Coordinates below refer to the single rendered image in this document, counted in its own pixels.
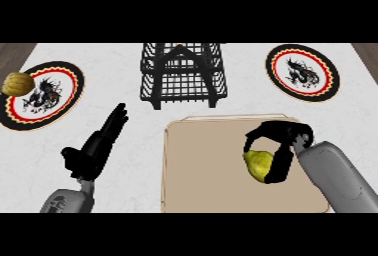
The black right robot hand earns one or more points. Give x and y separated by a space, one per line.
281 133

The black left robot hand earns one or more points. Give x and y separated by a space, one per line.
98 146

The yellow pear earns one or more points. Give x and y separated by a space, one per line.
260 163

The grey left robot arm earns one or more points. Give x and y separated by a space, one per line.
68 199

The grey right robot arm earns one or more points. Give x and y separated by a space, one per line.
340 180

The beige tray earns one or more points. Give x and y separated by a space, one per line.
216 170

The black rimmed dragon plate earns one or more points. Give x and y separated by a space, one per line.
303 72
42 95

